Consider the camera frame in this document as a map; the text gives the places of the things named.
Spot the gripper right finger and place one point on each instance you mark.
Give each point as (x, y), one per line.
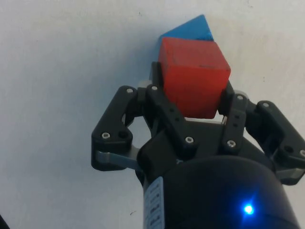
(274, 128)

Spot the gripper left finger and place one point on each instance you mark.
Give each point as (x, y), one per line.
(119, 119)

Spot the red cube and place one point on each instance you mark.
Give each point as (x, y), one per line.
(194, 78)

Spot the blue cube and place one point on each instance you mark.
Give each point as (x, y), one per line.
(190, 29)

